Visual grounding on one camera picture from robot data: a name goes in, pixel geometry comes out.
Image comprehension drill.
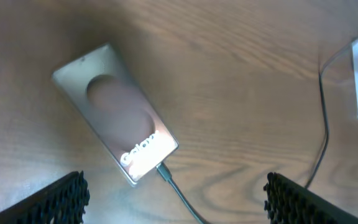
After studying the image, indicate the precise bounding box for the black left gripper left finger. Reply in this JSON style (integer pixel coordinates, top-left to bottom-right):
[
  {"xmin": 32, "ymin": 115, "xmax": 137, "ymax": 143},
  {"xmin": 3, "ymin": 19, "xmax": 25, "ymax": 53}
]
[{"xmin": 0, "ymin": 171, "xmax": 90, "ymax": 224}]

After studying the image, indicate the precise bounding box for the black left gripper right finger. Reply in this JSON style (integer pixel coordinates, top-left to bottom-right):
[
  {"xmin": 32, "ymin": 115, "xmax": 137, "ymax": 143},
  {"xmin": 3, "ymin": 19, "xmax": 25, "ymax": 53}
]
[{"xmin": 263, "ymin": 172, "xmax": 358, "ymax": 224}]

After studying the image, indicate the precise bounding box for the black charging cable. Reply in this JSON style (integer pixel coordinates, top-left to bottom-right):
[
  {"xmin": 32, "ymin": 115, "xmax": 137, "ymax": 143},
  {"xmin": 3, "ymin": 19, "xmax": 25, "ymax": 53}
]
[{"xmin": 155, "ymin": 42, "xmax": 358, "ymax": 224}]

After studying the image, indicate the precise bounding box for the bronze Galaxy smartphone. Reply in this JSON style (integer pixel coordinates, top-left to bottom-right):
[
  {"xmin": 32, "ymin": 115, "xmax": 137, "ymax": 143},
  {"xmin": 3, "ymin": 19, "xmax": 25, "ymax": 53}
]
[{"xmin": 52, "ymin": 44, "xmax": 179, "ymax": 186}]

